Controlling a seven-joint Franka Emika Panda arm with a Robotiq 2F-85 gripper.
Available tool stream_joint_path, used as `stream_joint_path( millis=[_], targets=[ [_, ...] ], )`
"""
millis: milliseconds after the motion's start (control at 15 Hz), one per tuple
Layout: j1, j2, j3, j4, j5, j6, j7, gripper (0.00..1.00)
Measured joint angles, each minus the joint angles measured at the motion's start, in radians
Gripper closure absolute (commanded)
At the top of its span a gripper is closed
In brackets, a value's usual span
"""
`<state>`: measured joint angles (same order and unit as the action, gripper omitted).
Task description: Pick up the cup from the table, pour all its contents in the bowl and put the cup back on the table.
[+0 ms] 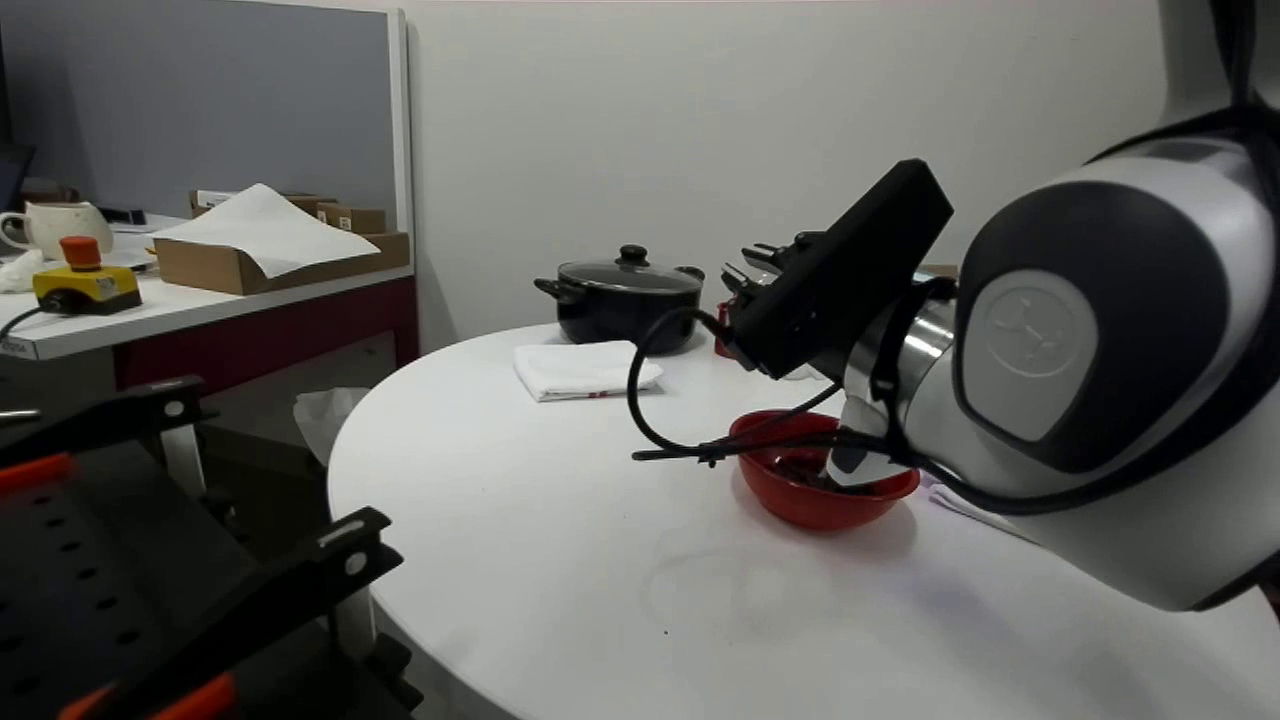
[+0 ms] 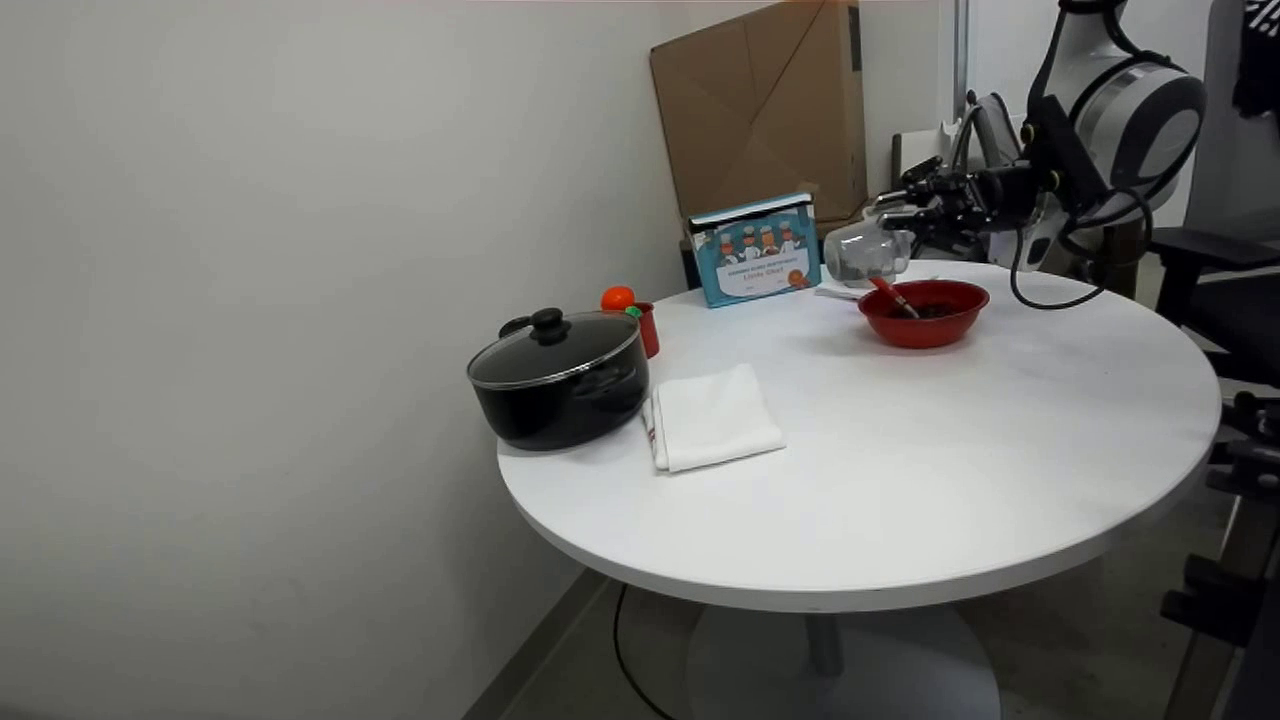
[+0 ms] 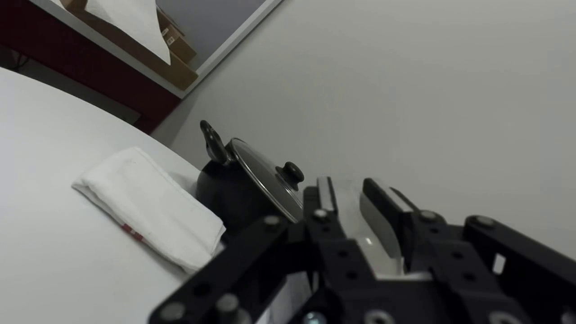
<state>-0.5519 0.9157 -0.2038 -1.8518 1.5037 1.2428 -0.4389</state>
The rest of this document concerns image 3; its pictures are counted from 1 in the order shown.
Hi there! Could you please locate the glass pot lid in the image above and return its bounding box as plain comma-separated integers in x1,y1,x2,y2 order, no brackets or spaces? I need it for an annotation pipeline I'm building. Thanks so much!
226,135,308,225

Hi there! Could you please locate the black cooking pot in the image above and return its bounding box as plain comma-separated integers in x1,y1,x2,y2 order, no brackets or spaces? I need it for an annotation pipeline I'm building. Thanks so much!
195,119,310,243

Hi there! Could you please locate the flat cardboard box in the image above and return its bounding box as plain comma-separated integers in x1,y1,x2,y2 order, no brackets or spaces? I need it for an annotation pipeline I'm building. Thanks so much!
60,0,200,93

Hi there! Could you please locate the white paper sheet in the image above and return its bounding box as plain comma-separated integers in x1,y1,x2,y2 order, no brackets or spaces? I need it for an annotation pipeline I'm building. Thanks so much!
83,0,173,65

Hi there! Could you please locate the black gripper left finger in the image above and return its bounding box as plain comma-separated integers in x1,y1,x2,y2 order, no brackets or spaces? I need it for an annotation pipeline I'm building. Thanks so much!
150,176,375,324

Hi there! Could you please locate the white folded cloth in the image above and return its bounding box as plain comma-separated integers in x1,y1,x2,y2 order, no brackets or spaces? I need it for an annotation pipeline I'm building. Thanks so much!
71,146,229,277

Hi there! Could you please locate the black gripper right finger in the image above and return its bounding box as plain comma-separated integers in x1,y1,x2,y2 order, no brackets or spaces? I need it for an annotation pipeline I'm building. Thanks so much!
361,176,576,324

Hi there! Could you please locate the grey partition panel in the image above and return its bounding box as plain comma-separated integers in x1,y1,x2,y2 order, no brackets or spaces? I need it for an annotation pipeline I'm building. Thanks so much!
154,0,285,81

